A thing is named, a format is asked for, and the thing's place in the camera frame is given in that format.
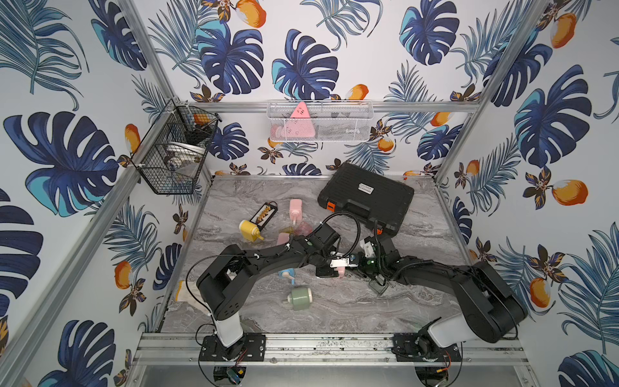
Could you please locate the black wire basket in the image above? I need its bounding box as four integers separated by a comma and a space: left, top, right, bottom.
131, 100, 222, 195

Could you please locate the white wire mesh basket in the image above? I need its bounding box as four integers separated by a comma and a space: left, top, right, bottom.
266, 100, 374, 143

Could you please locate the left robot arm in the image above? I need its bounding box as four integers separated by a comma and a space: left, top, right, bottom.
196, 223, 354, 348

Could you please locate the green transparent tray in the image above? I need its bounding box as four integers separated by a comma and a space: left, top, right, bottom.
368, 279, 388, 296

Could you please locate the green pencil sharpener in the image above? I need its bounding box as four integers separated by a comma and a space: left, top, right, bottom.
286, 286, 314, 311

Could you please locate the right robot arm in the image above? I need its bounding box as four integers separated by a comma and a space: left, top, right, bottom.
358, 235, 529, 348

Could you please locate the yellow pencil sharpener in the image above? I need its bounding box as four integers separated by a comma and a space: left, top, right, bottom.
240, 220, 264, 242

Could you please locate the blue pencil sharpener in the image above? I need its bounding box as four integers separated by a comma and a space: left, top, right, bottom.
278, 269, 296, 286

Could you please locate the black yellow small box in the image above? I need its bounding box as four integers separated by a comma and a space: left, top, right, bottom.
250, 202, 278, 231

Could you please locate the black plastic tool case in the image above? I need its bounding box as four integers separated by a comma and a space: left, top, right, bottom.
318, 163, 414, 236

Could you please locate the white work glove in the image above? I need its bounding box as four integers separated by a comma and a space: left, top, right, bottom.
175, 281, 190, 303

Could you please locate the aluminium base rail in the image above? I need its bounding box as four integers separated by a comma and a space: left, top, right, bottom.
134, 334, 529, 367

